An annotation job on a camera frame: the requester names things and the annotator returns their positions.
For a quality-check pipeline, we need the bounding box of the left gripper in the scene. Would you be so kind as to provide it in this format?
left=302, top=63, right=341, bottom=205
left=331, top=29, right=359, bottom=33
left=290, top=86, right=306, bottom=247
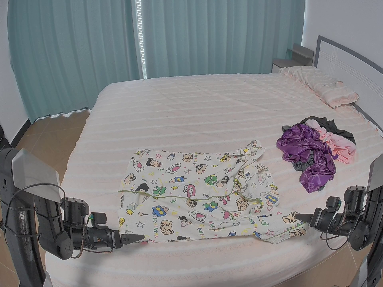
left=85, top=227, right=122, bottom=250

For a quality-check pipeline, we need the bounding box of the pile of clothes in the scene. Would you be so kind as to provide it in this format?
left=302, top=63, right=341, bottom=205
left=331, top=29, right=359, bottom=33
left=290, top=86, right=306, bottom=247
left=276, top=116, right=358, bottom=194

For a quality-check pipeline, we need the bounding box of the pale pink pillow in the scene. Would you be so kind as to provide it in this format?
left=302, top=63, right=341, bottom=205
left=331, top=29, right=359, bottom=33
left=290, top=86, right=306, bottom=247
left=279, top=66, right=359, bottom=109

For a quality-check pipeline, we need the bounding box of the bed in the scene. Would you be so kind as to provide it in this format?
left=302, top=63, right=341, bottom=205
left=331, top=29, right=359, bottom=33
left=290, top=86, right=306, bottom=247
left=42, top=35, right=383, bottom=287

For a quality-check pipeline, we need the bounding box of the white printed pyjama top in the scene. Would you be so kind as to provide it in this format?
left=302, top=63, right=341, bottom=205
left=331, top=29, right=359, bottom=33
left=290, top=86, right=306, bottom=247
left=117, top=139, right=310, bottom=244

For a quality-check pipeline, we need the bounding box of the grey bedside table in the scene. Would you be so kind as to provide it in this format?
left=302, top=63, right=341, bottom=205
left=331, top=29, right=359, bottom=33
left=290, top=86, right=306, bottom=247
left=272, top=43, right=314, bottom=72

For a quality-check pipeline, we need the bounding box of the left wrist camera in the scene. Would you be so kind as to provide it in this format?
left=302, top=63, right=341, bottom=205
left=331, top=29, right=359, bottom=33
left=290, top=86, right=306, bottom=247
left=90, top=212, right=108, bottom=229

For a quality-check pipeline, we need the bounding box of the black cable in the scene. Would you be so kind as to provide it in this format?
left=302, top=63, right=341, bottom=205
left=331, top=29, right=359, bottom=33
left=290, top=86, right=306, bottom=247
left=72, top=244, right=114, bottom=260
left=8, top=183, right=66, bottom=220
left=320, top=230, right=352, bottom=252

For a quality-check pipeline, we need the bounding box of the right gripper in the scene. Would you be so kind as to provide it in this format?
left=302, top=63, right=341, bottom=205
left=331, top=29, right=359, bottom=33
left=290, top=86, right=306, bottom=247
left=310, top=208, right=347, bottom=235

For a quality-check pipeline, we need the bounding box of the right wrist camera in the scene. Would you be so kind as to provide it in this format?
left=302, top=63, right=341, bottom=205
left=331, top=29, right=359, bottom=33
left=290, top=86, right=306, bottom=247
left=326, top=196, right=342, bottom=214

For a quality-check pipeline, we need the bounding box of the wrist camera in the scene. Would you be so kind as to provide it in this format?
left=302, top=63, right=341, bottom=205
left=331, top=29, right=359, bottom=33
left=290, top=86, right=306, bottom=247
left=90, top=212, right=108, bottom=229
left=326, top=196, right=342, bottom=214

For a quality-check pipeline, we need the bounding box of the blue-green curtain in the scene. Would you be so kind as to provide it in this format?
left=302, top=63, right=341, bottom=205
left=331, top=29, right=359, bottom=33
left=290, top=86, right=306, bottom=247
left=141, top=0, right=306, bottom=78
left=9, top=0, right=142, bottom=125

